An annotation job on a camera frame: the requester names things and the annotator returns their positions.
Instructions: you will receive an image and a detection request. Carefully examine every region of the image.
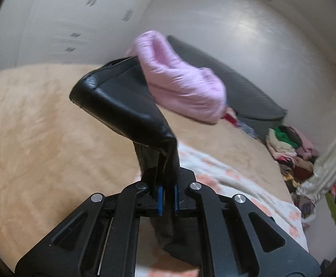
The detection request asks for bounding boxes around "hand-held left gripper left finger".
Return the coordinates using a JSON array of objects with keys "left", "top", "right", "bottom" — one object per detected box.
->
[{"left": 15, "top": 181, "right": 165, "bottom": 277}]

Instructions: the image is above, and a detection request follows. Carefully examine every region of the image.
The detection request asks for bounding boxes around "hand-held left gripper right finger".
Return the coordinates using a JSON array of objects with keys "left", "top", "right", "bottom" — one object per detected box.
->
[{"left": 172, "top": 170, "right": 321, "bottom": 277}]

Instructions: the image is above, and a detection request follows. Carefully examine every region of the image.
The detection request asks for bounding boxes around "black leather jacket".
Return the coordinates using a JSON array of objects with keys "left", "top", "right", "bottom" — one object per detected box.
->
[{"left": 69, "top": 56, "right": 204, "bottom": 266}]

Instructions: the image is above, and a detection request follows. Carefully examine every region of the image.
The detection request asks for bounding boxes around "pile of mixed clothes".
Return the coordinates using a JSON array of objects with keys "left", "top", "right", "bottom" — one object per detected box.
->
[{"left": 265, "top": 125, "right": 320, "bottom": 191}]

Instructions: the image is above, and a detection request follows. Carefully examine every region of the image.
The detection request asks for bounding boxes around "white orange printed blanket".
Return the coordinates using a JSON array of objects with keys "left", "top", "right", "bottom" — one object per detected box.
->
[{"left": 133, "top": 143, "right": 309, "bottom": 277}]

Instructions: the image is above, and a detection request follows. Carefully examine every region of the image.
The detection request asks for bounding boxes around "red cloth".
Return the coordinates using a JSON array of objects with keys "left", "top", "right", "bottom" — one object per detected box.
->
[{"left": 221, "top": 108, "right": 241, "bottom": 128}]

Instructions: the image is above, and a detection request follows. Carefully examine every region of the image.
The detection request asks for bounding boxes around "blue patterned cloth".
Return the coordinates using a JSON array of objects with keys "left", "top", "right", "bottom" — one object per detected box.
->
[{"left": 237, "top": 121, "right": 261, "bottom": 139}]

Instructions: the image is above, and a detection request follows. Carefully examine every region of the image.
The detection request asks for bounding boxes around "pink quilt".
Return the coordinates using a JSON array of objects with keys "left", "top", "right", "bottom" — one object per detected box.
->
[{"left": 126, "top": 30, "right": 228, "bottom": 125}]

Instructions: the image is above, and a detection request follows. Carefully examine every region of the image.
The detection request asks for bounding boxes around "grey padded headboard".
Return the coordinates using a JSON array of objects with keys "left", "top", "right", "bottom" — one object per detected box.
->
[{"left": 166, "top": 35, "right": 289, "bottom": 139}]

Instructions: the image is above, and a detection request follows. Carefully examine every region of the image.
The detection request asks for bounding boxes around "beige bed sheet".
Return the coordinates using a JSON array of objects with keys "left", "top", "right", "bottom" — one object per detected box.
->
[{"left": 0, "top": 63, "right": 296, "bottom": 272}]

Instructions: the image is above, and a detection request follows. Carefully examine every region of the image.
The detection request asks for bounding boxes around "cream satin curtain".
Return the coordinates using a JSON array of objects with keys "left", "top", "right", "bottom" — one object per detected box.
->
[{"left": 299, "top": 115, "right": 336, "bottom": 206}]

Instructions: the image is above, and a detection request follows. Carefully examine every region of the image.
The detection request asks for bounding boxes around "white wardrobe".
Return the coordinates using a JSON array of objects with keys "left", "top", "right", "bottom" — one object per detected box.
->
[{"left": 0, "top": 0, "right": 175, "bottom": 73}]

